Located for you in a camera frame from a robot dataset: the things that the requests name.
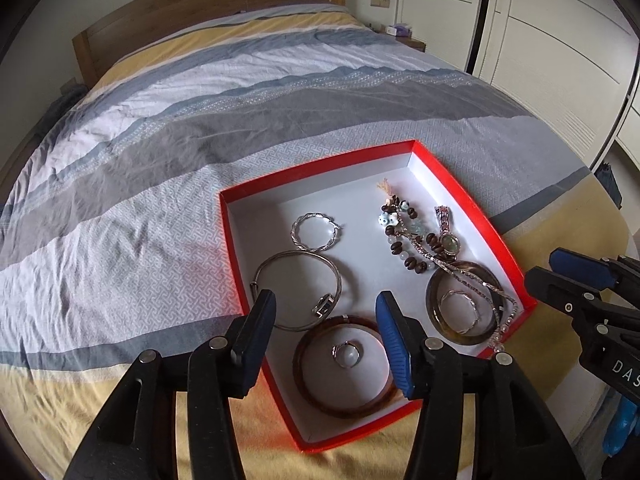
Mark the wooden bed headboard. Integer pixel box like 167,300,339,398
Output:
72,0,347,86

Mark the person's right hand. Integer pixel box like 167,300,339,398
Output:
602,395,640,457

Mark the red cardboard box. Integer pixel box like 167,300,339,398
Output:
219,139,538,453

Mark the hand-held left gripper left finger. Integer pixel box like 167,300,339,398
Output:
65,289,277,480

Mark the dark brown horn bangle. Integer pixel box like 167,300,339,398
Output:
426,259,507,347

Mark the crystal chain bracelet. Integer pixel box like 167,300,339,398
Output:
492,300,521,353

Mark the brown and white bead bracelet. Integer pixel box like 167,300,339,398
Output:
375,177,441,276

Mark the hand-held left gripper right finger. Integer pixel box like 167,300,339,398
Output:
376,291,596,480

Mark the bed with striped duvet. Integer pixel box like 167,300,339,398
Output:
0,2,640,480

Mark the grey-blue cloth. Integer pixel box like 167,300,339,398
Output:
42,82,91,136

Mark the twisted silver bracelet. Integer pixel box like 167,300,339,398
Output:
290,212,347,254

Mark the wide silver ring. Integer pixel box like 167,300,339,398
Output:
440,289,482,335

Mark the silver ring with white stone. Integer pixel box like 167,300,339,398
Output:
330,340,363,371

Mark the white wardrobe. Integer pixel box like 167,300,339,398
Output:
395,0,640,173

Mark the silver bangle with clasp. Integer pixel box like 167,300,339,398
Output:
249,250,344,332

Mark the reddish brown wooden bangle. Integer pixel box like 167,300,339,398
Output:
293,314,402,420

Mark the blue hanging cloth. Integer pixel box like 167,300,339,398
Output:
595,160,623,208

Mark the silver chain wristwatch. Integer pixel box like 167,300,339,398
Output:
434,205,518,311

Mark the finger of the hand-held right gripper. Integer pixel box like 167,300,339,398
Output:
548,247,640,291
524,266,640,322

